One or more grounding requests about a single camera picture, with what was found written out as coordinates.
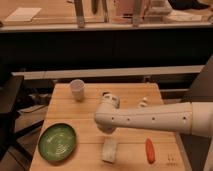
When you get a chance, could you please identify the white rectangular sponge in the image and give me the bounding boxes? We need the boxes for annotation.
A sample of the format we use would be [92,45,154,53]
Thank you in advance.
[102,138,118,163]

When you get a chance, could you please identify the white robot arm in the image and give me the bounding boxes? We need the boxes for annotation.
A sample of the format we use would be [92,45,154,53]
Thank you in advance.
[94,94,213,137]

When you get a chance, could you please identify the white ceramic cup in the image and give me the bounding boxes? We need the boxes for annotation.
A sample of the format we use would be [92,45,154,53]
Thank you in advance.
[70,79,85,101]

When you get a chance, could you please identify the white labelled bottle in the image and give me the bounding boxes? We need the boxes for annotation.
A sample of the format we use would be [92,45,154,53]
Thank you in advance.
[138,97,148,107]

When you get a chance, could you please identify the green round plate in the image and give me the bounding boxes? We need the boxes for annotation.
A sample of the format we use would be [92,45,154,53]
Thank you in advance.
[38,123,77,163]

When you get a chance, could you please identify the orange carrot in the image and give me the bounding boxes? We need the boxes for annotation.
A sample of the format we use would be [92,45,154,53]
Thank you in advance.
[145,138,155,164]

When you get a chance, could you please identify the black stand at left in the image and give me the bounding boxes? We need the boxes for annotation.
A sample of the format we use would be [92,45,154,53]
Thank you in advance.
[0,76,24,161]

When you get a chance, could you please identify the white paper sheet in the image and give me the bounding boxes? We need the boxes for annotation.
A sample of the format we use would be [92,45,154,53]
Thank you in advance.
[5,7,41,22]

